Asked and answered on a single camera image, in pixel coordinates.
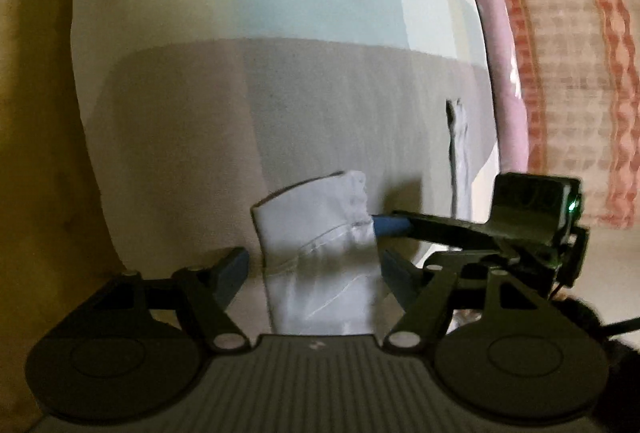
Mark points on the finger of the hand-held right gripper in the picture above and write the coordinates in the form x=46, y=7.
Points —
x=390, y=224

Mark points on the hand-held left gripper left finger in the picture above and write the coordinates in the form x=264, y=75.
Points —
x=235, y=269

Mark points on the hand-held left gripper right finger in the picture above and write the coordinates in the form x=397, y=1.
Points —
x=397, y=273

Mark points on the grey printed pants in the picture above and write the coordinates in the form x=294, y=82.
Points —
x=315, y=263

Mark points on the person's right forearm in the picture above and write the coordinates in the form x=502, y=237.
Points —
x=590, y=313

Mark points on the pink floral quilt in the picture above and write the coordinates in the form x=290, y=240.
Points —
x=500, y=63

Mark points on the orange patterned curtain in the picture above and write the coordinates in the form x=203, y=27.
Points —
x=575, y=63

